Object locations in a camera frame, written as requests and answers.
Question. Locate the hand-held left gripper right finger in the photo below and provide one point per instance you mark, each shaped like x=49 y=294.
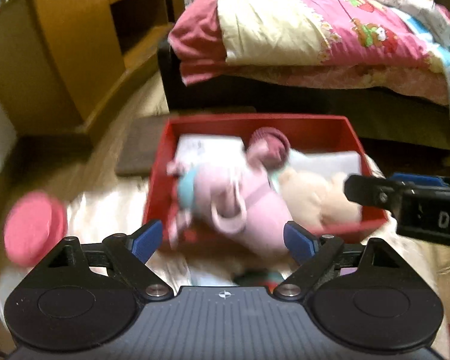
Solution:
x=298 y=242

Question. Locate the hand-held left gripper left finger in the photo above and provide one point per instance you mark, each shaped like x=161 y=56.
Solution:
x=148 y=238

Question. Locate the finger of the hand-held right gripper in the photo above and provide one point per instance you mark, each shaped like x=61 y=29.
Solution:
x=371 y=193
x=420 y=179

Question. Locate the beige plush doll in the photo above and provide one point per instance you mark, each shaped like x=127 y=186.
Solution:
x=311 y=195

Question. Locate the thin white sponge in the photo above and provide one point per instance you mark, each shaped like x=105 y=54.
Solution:
x=330 y=163

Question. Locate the pink pig plush toy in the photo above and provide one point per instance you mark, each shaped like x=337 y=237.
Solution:
x=240 y=191

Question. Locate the thick white sponge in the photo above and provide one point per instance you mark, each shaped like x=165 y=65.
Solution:
x=210 y=146

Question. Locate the red cardboard box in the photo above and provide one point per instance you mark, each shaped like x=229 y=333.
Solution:
x=247 y=122

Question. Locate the shiny cream tablecloth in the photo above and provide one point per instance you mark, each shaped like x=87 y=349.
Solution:
x=108 y=210

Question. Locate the paper cup with pink lid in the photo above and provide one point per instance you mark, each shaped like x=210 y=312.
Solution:
x=30 y=225

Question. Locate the bed with pink floral quilt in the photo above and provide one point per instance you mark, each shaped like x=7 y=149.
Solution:
x=247 y=99

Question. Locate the pink floral quilt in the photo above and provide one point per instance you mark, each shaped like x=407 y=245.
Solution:
x=303 y=18

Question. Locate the maroon bed sheet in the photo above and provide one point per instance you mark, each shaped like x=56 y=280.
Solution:
x=198 y=41

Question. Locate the wooden cabinet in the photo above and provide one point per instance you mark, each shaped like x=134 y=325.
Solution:
x=60 y=45

